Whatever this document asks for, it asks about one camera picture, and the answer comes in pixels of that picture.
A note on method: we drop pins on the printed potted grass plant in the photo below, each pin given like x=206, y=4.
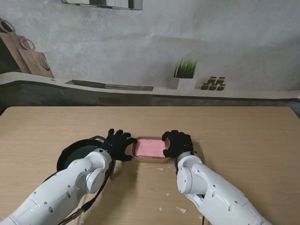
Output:
x=185, y=75

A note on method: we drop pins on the printed yellow black spice jar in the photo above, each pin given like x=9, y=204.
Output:
x=220, y=80
x=212, y=80

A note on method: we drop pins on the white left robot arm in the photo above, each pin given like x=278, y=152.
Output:
x=63, y=189

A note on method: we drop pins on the clear plastic lid pink sheet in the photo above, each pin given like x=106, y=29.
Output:
x=150, y=147

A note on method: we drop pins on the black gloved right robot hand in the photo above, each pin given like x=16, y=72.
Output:
x=179, y=144

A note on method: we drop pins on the brown paper food container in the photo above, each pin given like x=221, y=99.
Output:
x=151, y=159

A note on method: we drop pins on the black cast iron skillet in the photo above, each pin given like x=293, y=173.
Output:
x=77, y=150

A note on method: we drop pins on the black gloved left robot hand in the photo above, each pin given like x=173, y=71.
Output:
x=117, y=145

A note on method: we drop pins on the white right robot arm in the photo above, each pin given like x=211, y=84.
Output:
x=211, y=189

